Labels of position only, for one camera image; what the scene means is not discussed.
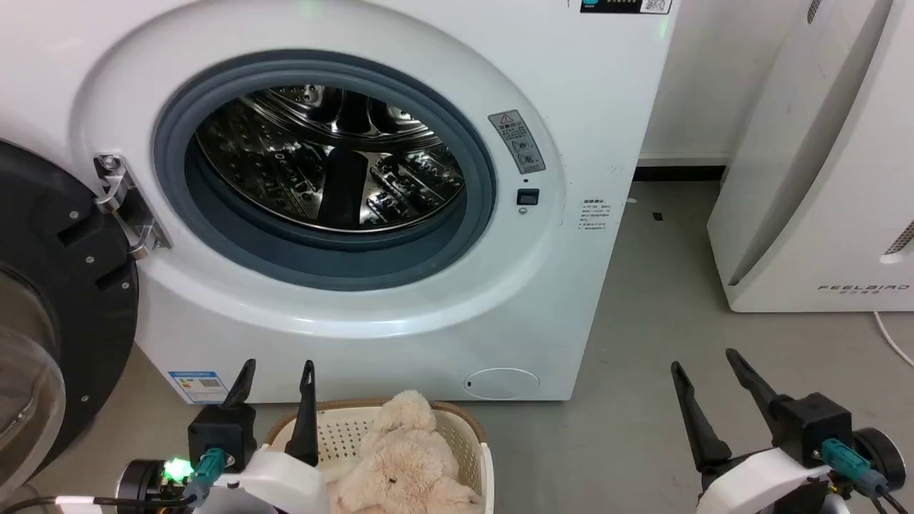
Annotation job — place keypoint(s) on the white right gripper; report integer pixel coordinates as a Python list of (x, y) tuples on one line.
[(757, 478)]

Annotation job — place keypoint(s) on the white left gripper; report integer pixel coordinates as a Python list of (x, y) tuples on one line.
[(278, 485)]

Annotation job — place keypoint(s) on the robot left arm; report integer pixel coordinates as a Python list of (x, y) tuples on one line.
[(139, 485)]

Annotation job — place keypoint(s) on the beige plush toy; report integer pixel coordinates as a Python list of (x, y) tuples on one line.
[(400, 464)]

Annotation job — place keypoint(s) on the black round washer door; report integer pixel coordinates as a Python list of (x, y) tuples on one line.
[(78, 285)]

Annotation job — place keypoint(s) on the stainless steel washing machine drum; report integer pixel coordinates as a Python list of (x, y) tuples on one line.
[(285, 157)]

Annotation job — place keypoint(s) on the cream perforated laundry basket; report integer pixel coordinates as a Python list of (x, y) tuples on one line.
[(343, 432)]

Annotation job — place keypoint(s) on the blue white energy label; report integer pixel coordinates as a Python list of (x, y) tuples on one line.
[(198, 387)]

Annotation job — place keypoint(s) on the white air purifier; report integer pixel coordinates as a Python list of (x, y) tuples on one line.
[(807, 214)]

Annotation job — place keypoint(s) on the oval drain filter cover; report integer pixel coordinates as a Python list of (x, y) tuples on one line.
[(501, 384)]

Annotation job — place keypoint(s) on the small printed text label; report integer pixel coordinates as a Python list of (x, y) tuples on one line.
[(594, 215)]

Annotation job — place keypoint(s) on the metal door hinge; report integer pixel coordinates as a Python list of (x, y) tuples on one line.
[(128, 207)]

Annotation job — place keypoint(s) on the grey rubber door gasket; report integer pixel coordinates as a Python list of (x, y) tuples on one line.
[(171, 178)]

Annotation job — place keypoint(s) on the black door latch socket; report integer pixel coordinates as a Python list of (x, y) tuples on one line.
[(528, 197)]

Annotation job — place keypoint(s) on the white front-load washing machine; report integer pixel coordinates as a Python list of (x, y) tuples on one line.
[(571, 107)]

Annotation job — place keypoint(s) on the grey warning sticker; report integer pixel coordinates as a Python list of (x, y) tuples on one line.
[(518, 141)]

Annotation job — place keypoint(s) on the black control panel sticker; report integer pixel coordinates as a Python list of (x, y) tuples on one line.
[(621, 6)]

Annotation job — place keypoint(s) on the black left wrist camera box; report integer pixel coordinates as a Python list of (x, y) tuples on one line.
[(221, 432)]

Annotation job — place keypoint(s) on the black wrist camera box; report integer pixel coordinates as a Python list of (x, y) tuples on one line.
[(817, 425), (221, 432)]

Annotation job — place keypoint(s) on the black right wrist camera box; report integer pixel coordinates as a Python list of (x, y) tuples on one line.
[(817, 425)]

